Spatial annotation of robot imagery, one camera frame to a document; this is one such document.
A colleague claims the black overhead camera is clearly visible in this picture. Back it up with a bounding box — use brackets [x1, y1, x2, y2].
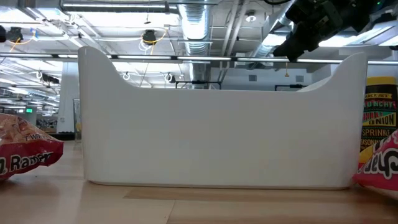
[142, 29, 158, 45]

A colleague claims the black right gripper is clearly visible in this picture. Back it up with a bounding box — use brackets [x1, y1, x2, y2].
[272, 0, 345, 62]

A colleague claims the silver ribbed ventilation duct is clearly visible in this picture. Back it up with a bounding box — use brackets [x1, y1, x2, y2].
[177, 0, 213, 82]

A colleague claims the clear plastic bin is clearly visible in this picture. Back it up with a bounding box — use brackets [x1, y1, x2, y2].
[72, 98, 83, 144]

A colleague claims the yellow lid onion seasoning jar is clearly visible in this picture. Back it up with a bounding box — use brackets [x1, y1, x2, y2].
[359, 76, 398, 154]

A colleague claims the white plastic bin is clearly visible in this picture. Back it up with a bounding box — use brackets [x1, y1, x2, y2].
[77, 45, 369, 190]

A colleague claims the orange yellow ramen packet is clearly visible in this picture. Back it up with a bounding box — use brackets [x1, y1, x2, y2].
[352, 129, 398, 200]

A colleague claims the red roast beef ramen packet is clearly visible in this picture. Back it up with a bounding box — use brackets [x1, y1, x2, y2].
[0, 113, 65, 182]

